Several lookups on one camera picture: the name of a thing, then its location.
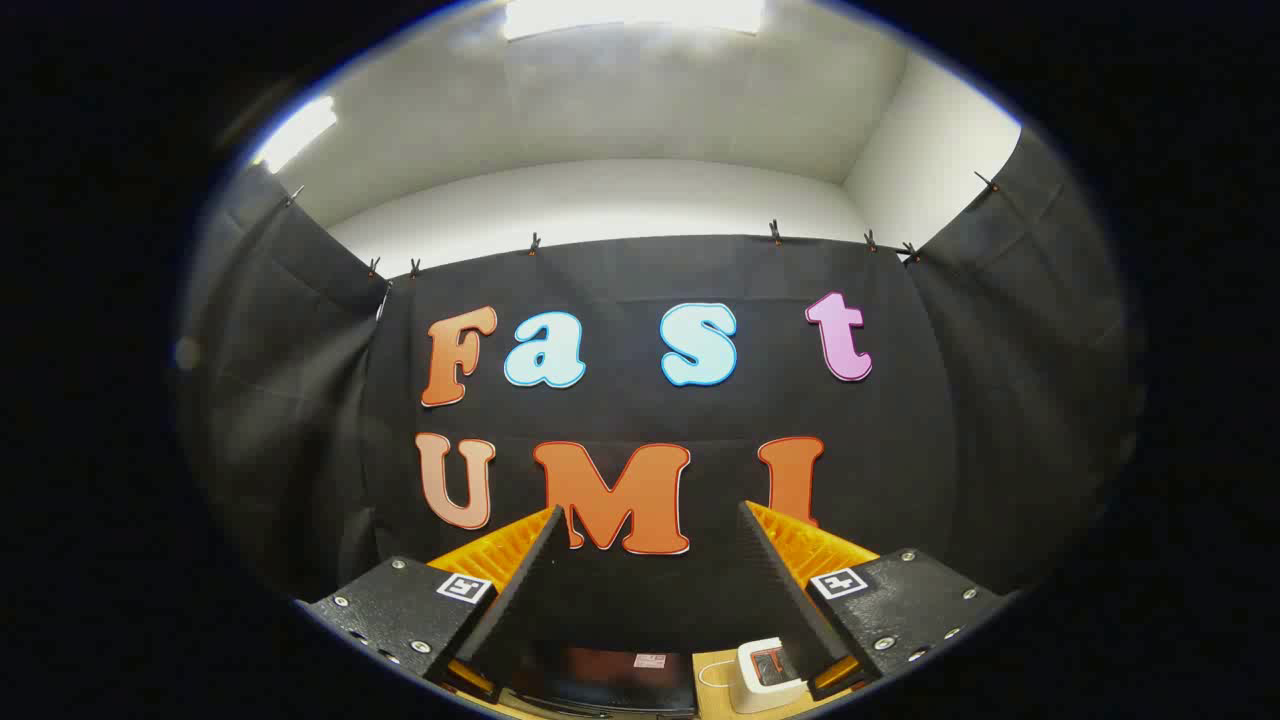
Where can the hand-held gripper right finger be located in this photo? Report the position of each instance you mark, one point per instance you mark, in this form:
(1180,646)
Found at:
(780,590)

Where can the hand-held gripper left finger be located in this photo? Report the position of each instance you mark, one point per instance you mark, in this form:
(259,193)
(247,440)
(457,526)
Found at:
(530,590)

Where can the black toaster oven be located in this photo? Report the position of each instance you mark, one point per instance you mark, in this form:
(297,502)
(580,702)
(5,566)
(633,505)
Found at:
(600,675)

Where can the white countertop appliance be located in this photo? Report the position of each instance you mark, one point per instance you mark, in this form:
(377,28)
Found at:
(760,690)

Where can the black backdrop cloth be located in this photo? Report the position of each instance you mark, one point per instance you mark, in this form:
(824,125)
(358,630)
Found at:
(620,280)

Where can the row of cloth clips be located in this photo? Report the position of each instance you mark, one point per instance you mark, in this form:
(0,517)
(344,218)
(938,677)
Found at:
(775,232)

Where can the rectangular ceiling light panel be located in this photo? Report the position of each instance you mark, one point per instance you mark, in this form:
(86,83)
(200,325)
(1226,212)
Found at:
(295,135)
(630,15)

